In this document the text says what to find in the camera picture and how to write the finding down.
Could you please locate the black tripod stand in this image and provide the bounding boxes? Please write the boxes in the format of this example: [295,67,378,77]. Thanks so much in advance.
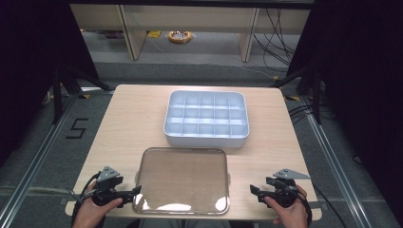
[271,65,323,125]
[51,62,112,125]

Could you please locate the clear plastic lid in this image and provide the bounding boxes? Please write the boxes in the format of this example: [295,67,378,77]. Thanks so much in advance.
[132,146,231,217]

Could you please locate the person's left hand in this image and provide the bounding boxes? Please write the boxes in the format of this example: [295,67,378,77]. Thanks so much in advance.
[71,181,124,228]

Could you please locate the white compartment box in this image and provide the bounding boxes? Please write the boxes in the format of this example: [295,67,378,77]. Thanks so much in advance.
[163,89,251,149]

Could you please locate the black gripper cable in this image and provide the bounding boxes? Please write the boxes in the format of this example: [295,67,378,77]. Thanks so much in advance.
[70,171,103,228]
[296,188,314,228]

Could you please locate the white floor cable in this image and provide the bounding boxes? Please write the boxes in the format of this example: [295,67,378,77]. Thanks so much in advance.
[233,64,278,80]

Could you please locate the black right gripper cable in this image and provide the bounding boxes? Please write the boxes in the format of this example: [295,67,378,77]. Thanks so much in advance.
[296,188,314,228]

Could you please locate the aluminium rail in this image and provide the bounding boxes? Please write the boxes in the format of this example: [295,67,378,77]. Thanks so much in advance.
[0,94,81,228]
[299,96,373,228]

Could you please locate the black curtain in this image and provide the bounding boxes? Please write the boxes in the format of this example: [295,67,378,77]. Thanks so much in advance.
[286,0,403,219]
[0,0,102,169]

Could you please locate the black floor cables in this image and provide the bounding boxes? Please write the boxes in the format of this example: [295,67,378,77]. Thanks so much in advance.
[287,104,331,125]

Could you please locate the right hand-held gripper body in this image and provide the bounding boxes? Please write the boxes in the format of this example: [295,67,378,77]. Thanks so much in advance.
[265,167,312,209]

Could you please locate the purple object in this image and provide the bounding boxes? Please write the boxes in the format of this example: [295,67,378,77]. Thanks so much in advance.
[105,29,125,40]

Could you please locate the person's right hand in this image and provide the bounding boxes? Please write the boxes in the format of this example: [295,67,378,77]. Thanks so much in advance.
[263,184,309,228]

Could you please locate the orange ring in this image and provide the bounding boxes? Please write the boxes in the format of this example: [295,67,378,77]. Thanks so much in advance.
[167,29,194,45]

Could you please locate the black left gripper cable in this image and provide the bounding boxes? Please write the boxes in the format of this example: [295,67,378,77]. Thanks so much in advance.
[70,171,103,228]

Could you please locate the bundle of black cables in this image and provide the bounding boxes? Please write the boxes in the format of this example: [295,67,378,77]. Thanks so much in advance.
[252,8,302,74]

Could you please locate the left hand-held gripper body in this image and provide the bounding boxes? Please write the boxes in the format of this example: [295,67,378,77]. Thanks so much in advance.
[90,165,127,209]

